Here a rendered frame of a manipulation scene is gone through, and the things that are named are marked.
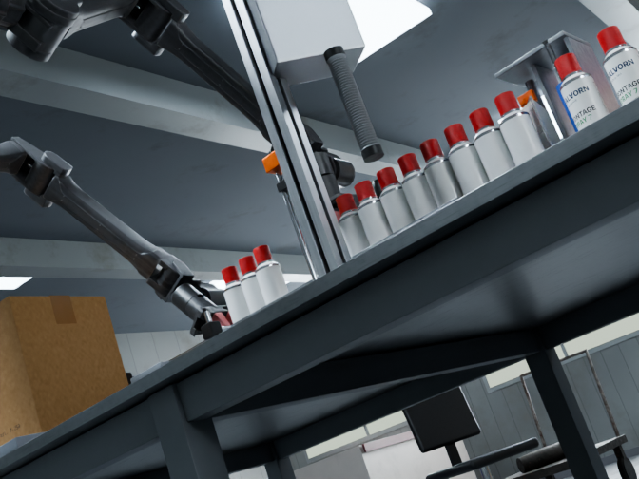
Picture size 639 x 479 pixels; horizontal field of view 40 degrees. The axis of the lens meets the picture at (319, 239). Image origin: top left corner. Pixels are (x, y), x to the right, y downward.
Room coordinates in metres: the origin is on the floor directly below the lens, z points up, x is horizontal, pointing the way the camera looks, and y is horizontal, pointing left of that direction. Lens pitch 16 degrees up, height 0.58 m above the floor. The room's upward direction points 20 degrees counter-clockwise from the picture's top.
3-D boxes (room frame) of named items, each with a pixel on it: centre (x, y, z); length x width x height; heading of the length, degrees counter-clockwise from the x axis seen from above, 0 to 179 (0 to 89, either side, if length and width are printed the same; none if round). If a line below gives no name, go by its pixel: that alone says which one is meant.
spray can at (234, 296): (1.77, 0.20, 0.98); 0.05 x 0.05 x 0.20
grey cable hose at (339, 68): (1.40, -0.13, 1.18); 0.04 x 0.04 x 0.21
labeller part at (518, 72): (1.40, -0.46, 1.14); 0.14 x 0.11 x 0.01; 53
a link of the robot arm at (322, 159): (1.67, -0.05, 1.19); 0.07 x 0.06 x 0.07; 149
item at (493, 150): (1.39, -0.32, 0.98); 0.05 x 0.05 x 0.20
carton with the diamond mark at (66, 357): (1.75, 0.65, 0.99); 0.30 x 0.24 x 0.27; 60
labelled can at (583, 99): (1.29, -0.45, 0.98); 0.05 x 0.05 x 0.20
